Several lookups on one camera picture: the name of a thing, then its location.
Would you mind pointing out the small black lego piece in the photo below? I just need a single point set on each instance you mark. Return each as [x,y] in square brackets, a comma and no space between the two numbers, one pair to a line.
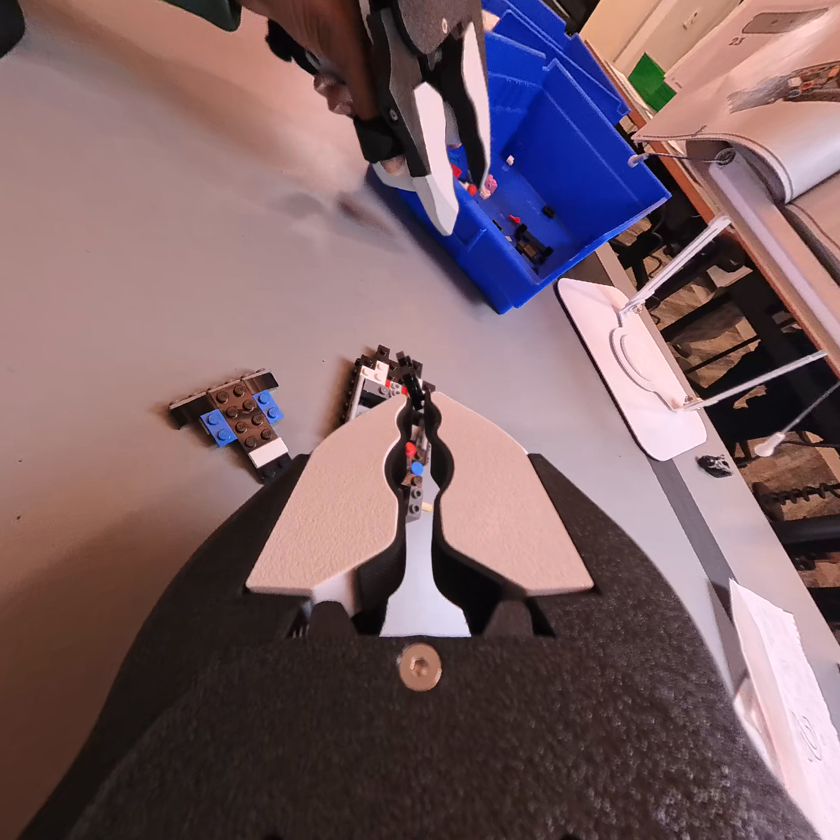
[715,466]

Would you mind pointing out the grey lego axle subassembly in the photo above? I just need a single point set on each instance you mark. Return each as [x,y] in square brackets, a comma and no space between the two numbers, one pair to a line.
[416,460]

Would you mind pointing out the lego instruction booklet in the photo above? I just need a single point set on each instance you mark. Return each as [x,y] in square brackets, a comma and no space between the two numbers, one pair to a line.
[775,118]

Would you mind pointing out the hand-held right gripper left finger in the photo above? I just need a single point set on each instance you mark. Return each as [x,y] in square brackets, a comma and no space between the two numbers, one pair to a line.
[328,525]

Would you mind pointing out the lego pieces pile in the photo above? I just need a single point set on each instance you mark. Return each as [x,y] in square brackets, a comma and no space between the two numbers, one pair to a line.
[525,243]

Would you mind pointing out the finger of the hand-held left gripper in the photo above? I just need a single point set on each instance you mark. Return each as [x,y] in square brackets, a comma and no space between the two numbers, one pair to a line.
[475,105]
[433,158]

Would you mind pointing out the black blue lego subassembly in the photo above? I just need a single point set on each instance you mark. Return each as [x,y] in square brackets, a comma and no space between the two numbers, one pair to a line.
[236,414]

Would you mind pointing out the green box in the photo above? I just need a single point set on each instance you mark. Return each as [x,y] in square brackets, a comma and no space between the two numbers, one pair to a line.
[651,82]

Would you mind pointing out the lego car model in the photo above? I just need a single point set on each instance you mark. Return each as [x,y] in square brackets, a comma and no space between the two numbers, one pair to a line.
[374,381]

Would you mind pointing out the blue plastic bin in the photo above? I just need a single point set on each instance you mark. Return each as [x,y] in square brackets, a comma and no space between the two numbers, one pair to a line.
[591,184]
[551,53]

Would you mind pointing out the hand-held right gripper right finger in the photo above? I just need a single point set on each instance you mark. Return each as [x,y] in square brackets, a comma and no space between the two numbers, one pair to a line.
[512,525]

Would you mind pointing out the white book stand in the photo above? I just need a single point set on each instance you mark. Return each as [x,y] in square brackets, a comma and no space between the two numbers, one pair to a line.
[630,368]

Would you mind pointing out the white paper sheets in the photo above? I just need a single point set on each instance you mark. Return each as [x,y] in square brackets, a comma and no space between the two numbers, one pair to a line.
[788,683]

